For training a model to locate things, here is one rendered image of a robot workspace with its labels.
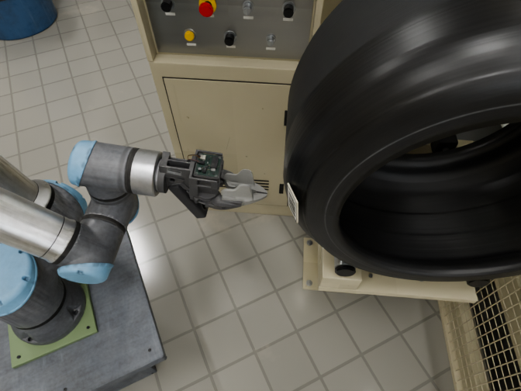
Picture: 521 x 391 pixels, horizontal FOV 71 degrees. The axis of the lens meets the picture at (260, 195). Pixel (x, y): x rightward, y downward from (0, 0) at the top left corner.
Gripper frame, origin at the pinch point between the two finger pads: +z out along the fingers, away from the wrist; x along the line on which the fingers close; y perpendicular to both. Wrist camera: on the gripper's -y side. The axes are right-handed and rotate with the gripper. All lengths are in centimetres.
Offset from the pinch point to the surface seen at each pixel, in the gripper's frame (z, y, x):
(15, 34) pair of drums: -191, -124, 201
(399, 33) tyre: 10.6, 40.2, -3.7
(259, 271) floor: 11, -102, 27
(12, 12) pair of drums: -189, -108, 204
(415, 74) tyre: 12.1, 39.2, -9.0
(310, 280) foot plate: 34, -97, 24
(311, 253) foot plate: 35, -98, 39
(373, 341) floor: 62, -95, 0
